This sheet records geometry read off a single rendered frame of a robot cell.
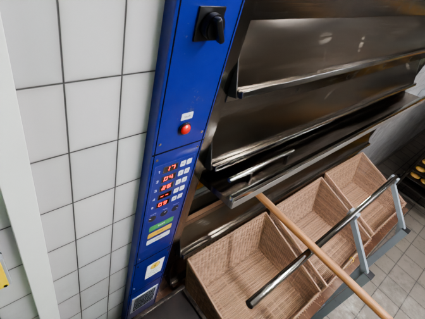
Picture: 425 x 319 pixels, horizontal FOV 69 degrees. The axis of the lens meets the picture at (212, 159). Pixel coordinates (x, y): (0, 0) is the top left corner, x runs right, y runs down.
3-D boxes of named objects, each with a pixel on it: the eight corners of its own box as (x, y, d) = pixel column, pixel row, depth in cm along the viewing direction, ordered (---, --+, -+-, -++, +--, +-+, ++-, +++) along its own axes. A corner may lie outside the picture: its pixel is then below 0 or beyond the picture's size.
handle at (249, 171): (227, 194, 94) (224, 191, 95) (290, 162, 114) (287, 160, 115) (231, 180, 91) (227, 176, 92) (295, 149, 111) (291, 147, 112)
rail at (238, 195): (233, 203, 91) (227, 199, 92) (425, 99, 200) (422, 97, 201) (234, 198, 90) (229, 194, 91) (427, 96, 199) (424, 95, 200)
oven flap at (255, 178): (231, 209, 93) (190, 174, 104) (423, 102, 201) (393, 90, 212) (233, 203, 91) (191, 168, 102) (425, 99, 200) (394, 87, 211)
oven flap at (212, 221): (177, 254, 130) (175, 215, 121) (364, 143, 238) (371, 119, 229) (184, 260, 127) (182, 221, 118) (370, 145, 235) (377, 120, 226)
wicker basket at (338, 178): (305, 197, 227) (324, 171, 209) (344, 174, 261) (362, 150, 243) (361, 248, 204) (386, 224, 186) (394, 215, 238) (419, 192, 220)
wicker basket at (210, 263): (174, 285, 154) (184, 257, 136) (249, 237, 188) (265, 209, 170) (237, 379, 132) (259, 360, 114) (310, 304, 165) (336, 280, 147)
